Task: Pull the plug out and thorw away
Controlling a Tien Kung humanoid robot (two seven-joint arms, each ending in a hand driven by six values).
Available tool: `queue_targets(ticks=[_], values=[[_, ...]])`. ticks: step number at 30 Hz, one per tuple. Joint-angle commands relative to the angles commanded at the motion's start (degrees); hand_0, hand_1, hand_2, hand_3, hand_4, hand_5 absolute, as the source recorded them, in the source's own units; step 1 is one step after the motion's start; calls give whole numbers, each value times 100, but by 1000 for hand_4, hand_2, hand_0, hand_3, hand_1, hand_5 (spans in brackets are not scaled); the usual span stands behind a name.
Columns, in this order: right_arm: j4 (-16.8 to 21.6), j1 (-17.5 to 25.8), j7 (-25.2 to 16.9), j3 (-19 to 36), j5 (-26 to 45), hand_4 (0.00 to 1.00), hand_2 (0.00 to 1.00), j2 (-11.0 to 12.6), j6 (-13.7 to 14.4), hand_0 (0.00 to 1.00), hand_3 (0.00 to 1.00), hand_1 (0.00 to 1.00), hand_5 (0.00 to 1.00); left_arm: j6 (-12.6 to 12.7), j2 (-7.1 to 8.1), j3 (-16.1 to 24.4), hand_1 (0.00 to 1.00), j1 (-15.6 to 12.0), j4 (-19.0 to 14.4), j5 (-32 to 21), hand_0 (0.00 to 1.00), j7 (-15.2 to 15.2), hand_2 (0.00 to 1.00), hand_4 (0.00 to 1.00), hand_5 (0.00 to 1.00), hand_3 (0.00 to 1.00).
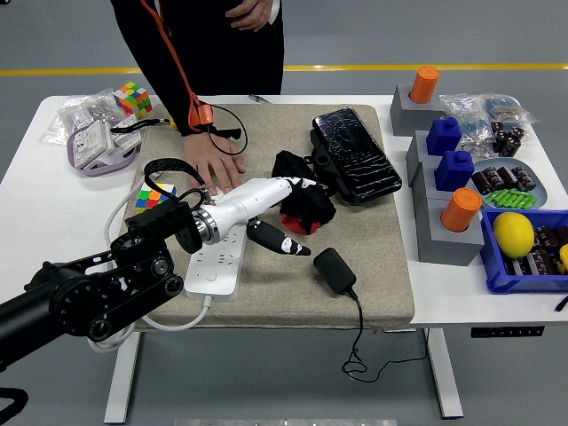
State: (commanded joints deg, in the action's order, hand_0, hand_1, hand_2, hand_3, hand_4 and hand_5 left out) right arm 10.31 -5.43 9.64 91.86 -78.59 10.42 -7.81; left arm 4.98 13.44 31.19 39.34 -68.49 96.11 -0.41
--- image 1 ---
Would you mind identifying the large grey block holder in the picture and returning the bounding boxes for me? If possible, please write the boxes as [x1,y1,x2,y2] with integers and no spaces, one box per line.
[414,194,485,267]

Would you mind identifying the black power adapter with cord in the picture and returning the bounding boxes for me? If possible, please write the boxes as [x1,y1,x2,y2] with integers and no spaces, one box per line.
[312,247,430,383]

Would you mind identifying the clear bag of blue parts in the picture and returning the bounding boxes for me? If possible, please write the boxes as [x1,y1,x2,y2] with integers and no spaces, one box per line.
[438,92,496,154]
[481,92,540,126]

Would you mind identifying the white table leg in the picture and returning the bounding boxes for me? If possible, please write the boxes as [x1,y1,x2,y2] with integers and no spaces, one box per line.
[421,327,465,419]
[103,330,143,423]

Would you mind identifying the person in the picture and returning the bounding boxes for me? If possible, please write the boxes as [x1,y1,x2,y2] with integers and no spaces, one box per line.
[109,0,285,139]

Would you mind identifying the blue bottle-shaped block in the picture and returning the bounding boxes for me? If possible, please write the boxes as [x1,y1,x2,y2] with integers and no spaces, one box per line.
[425,116,463,157]
[433,150,476,193]

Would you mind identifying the person's left hand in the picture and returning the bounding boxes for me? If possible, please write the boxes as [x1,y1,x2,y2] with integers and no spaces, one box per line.
[225,0,276,33]

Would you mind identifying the yellow lemon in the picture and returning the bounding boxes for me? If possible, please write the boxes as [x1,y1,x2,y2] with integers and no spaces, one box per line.
[493,211,536,260]

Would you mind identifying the blue-grey plate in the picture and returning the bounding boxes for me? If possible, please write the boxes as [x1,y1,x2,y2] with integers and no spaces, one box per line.
[469,158,549,210]

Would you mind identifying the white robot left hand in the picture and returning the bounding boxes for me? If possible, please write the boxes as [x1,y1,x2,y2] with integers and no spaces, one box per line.
[208,175,332,257]

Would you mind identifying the clear bag of black capacitors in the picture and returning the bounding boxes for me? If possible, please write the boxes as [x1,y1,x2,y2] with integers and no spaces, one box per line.
[490,118,530,159]

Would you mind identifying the black table control panel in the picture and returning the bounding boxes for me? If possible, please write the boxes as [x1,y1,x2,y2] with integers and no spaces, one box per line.
[469,326,546,339]

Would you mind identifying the purple tray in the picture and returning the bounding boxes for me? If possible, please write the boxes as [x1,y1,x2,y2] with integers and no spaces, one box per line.
[66,118,146,178]

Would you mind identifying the black capacitor pile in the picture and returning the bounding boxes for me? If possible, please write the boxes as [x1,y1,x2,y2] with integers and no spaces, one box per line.
[505,225,568,279]

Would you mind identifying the white power strip with cable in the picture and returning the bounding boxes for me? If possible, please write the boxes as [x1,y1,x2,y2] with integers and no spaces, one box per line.
[86,177,248,355]

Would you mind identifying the colourful puzzle cube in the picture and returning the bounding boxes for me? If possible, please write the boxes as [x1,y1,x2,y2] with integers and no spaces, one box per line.
[112,81,154,119]
[135,181,178,209]

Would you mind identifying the grey-brown fabric mat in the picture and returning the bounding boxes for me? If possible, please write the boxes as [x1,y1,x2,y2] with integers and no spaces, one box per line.
[104,104,417,332]

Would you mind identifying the person's right hand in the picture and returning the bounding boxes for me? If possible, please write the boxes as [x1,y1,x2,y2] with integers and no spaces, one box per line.
[182,132,248,196]

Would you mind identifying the black plastic bracket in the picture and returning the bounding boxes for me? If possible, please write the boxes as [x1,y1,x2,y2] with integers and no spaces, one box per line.
[305,128,345,199]

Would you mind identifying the black folded cloth with red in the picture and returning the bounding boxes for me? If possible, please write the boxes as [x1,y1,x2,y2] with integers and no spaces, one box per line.
[271,149,337,235]

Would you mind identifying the green battery pile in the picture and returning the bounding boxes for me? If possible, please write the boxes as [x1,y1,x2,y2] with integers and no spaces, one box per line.
[485,188,538,209]

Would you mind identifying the white wall socket panel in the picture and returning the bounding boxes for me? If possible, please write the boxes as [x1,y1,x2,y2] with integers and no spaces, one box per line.
[110,115,143,154]
[73,122,114,169]

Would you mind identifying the orange wrist device with cord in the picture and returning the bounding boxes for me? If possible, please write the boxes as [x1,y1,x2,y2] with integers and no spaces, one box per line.
[188,99,249,157]

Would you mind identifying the blue plastic bin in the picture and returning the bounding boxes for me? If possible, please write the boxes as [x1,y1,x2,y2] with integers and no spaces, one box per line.
[480,208,568,295]

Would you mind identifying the black foil-wrapped flat box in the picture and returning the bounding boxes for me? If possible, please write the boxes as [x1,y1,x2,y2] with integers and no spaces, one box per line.
[312,106,404,205]

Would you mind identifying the orange cylinder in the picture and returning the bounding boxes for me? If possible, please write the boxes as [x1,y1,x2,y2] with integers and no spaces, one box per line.
[408,66,440,105]
[440,187,484,233]

